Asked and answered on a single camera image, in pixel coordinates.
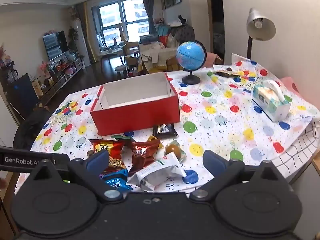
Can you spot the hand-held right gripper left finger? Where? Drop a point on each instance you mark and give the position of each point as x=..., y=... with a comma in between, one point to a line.
x=98, y=160

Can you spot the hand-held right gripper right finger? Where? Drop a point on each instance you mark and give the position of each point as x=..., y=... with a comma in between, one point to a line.
x=212, y=160

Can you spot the orange red snack packet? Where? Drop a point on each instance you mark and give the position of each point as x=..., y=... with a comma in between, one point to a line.
x=110, y=150

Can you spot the blue snack packet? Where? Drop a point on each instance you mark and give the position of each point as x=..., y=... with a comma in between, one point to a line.
x=115, y=180

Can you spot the green snack packet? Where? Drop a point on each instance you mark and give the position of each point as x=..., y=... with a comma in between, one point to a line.
x=122, y=137

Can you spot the brown egg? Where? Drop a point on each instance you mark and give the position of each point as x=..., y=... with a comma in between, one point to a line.
x=172, y=149

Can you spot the dark red snack packet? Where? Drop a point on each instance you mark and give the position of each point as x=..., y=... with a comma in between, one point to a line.
x=142, y=152

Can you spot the black snack packet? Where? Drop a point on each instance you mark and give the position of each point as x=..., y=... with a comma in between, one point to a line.
x=163, y=130

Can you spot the white snack packet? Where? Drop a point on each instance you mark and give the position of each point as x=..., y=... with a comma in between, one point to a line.
x=155, y=175

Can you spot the red cardboard box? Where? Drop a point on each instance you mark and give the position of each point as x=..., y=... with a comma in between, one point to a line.
x=137, y=116

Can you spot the dark cloth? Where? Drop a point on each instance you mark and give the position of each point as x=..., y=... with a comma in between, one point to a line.
x=30, y=127

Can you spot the balloon print tablecloth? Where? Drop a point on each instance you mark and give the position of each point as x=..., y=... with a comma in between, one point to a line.
x=220, y=120

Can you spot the tissue pack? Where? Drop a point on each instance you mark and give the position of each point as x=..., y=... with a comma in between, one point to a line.
x=272, y=105

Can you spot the white checkered cloth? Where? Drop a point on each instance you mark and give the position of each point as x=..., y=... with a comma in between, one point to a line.
x=295, y=155

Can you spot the brown yellow wrapper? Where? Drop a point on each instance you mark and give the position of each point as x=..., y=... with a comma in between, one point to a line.
x=225, y=73

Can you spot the television cabinet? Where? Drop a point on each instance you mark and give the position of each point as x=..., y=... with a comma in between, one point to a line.
x=62, y=76

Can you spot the small grey stool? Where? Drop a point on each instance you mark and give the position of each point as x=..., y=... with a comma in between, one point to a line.
x=121, y=68

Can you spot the pink cloth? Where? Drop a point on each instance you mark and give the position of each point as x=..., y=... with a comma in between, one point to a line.
x=288, y=83
x=212, y=58

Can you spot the blue desk globe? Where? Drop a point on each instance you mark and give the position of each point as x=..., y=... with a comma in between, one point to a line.
x=190, y=53

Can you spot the white standing air conditioner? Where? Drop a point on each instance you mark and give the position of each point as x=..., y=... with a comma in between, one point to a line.
x=78, y=42

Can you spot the sofa with cream cover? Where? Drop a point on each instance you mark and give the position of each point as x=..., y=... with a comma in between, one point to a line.
x=155, y=55

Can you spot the flat television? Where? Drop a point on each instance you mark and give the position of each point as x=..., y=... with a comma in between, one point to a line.
x=55, y=45

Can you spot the yellow armchair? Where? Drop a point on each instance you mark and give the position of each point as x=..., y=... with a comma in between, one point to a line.
x=128, y=38

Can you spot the pile of dark clothes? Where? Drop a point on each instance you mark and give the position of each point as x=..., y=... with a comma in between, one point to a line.
x=183, y=33

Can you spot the yellow curtain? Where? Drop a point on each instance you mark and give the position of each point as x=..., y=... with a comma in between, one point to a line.
x=87, y=30

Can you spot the silver desk lamp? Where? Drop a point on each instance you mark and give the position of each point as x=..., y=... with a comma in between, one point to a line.
x=262, y=27

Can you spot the large window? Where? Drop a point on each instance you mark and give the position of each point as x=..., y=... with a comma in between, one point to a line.
x=120, y=17

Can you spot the grey curtain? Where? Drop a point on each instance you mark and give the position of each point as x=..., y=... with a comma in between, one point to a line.
x=148, y=7

